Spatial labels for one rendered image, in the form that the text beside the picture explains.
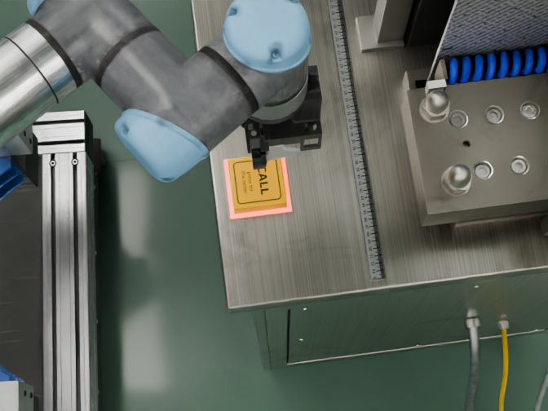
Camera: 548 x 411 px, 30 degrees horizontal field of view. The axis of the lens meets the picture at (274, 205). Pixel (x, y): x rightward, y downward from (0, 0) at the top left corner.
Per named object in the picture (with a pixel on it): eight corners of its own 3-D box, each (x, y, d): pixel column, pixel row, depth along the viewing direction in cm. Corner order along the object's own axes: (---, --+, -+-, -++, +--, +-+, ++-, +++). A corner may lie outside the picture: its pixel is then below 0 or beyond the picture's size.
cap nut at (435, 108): (417, 97, 126) (422, 84, 121) (446, 94, 126) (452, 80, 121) (422, 125, 125) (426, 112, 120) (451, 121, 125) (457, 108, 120)
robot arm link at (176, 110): (93, 116, 96) (181, 41, 98) (172, 201, 94) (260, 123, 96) (77, 85, 88) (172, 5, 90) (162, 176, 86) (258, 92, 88)
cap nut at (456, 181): (438, 170, 123) (444, 158, 119) (468, 165, 123) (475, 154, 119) (443, 199, 122) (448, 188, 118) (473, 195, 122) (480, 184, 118)
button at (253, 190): (228, 164, 137) (227, 158, 135) (280, 157, 137) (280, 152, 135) (234, 214, 135) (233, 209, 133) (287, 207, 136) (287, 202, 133)
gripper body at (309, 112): (320, 153, 113) (324, 116, 102) (244, 163, 113) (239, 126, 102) (311, 89, 115) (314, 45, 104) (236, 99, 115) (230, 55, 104)
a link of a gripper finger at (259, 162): (267, 177, 117) (266, 153, 109) (254, 178, 117) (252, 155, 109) (262, 139, 119) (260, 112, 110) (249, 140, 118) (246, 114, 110)
